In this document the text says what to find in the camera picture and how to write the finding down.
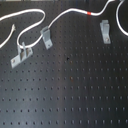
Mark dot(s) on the black perforated breadboard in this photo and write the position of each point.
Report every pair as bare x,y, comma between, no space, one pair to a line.
80,82

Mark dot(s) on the grey cable clip middle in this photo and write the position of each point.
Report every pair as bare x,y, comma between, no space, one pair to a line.
45,32

